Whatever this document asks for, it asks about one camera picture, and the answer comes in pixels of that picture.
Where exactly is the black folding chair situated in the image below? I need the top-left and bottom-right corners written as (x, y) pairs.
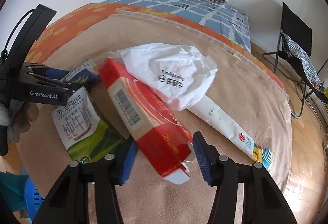
top-left (261, 3), bottom-right (327, 119)

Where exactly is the blue checkered bedsheet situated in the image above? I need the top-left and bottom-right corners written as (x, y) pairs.
top-left (106, 0), bottom-right (251, 51)

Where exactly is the blue striped chair cushion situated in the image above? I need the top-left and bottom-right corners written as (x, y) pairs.
top-left (281, 31), bottom-right (323, 92)

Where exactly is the green white milk carton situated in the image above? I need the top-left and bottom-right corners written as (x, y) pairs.
top-left (52, 87), bottom-right (126, 164)

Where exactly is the long white toothpaste box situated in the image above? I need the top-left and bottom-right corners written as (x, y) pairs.
top-left (189, 95), bottom-right (274, 171)

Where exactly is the red cardboard box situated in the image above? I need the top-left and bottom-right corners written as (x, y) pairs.
top-left (98, 58), bottom-right (195, 185)

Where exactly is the white plastic bag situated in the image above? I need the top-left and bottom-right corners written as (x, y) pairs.
top-left (108, 43), bottom-right (218, 111)

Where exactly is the beige blanket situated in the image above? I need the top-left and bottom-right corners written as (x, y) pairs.
top-left (17, 11), bottom-right (292, 223)

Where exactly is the teal package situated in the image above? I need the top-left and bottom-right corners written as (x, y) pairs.
top-left (61, 59), bottom-right (100, 85)

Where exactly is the orange floral bedsheet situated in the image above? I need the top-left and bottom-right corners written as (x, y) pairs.
top-left (25, 3), bottom-right (286, 90)

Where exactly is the gloved left hand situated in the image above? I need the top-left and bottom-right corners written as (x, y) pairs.
top-left (1, 100), bottom-right (40, 145)

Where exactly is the blue plastic trash basket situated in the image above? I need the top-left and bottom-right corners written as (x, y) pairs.
top-left (24, 177), bottom-right (44, 221)

